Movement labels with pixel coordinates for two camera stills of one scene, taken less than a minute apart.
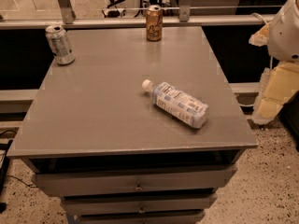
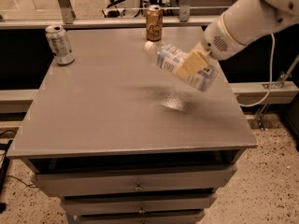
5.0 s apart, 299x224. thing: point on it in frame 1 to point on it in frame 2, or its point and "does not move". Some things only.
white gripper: [285, 35] to [219, 42]
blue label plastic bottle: [177, 104] to [169, 58]
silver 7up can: [60, 43] does not move
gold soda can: [154, 22] does not move
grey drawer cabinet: [94, 137] does not move
